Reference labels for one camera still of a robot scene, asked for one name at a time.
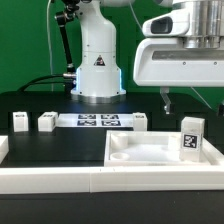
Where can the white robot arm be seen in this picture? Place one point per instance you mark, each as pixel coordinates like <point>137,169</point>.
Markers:
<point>128,35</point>

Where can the white square table top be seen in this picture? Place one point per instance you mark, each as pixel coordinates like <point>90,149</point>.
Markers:
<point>151,148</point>

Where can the white marker tag sheet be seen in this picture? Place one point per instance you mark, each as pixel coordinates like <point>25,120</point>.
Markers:
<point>95,120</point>

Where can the white U-shaped obstacle fence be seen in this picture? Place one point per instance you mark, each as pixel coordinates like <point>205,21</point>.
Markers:
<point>109,179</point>

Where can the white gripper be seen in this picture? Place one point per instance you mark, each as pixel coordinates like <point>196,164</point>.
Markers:
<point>165,62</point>

